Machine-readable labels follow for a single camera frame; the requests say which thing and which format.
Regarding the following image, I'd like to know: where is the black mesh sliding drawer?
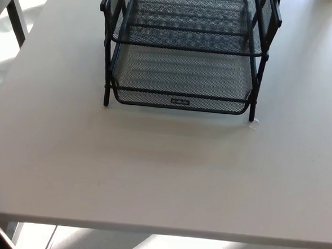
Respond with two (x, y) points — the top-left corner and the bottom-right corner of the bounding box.
(110, 14), (267, 58)

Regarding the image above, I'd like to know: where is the white desk leg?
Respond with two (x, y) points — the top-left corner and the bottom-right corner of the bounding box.
(11, 221), (27, 248)

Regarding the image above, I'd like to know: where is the labelled black mesh tray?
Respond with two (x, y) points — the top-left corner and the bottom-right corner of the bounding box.
(108, 42), (257, 116)

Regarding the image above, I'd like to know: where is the clear tape piece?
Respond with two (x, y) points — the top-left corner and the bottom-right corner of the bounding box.
(246, 117), (262, 131)

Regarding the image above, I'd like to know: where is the small black mesh tray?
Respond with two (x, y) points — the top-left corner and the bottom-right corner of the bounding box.
(125, 0), (256, 37)

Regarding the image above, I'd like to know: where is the white side table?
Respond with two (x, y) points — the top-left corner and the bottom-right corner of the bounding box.
(0, 0), (30, 49)

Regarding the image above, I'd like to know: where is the black wire organizer frame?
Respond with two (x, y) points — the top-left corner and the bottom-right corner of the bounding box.
(93, 0), (284, 123)

